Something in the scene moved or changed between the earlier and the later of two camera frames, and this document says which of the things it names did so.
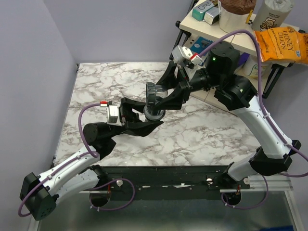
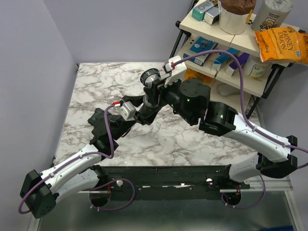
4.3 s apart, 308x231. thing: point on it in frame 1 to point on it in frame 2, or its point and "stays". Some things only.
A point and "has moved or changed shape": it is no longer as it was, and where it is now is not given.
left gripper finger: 142,128 to 147,115
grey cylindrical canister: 272,14 stays
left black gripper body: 126,112 to 137,120
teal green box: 198,12 stays
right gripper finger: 174,100 to 152,93
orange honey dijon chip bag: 284,43 stays
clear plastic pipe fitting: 154,93 has moved or changed shape
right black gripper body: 201,80 to 170,94
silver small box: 211,16 stays
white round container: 250,69 stays
